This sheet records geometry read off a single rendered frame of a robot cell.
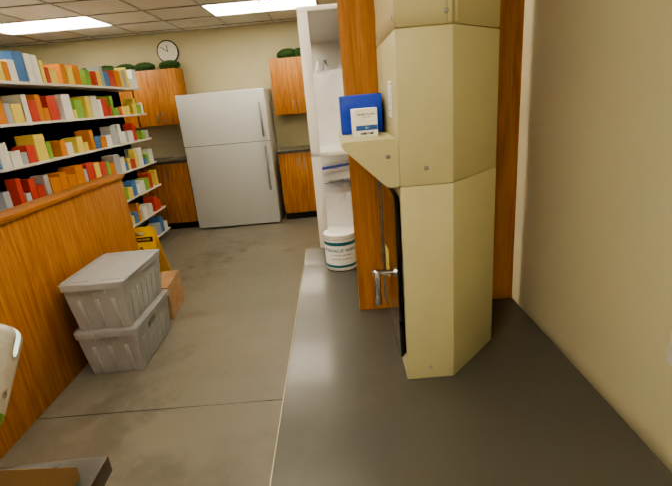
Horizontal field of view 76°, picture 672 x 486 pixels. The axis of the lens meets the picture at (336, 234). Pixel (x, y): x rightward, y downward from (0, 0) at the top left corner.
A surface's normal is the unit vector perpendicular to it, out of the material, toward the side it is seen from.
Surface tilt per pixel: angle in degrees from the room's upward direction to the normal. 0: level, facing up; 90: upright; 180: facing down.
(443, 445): 0
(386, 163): 90
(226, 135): 90
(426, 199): 90
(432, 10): 90
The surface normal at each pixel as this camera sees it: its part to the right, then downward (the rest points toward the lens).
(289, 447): -0.08, -0.95
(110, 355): 0.04, 0.39
